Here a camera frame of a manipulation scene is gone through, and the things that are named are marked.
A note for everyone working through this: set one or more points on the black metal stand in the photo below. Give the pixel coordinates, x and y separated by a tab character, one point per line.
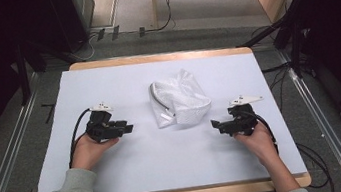
23	76
291	35

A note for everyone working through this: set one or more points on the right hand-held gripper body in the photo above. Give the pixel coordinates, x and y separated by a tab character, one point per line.
242	121

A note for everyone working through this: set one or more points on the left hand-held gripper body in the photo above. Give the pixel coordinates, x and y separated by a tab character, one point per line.
102	127

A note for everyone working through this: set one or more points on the white mesh laundry bag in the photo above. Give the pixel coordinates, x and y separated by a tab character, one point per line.
182	99

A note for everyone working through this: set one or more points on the white table mat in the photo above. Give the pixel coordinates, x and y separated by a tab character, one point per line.
167	157

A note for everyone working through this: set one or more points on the black cabinet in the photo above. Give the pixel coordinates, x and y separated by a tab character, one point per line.
73	15

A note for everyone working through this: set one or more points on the person's left hand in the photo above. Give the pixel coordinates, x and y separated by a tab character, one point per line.
87	153

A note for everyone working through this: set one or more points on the person's right hand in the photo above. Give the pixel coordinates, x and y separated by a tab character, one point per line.
261	144

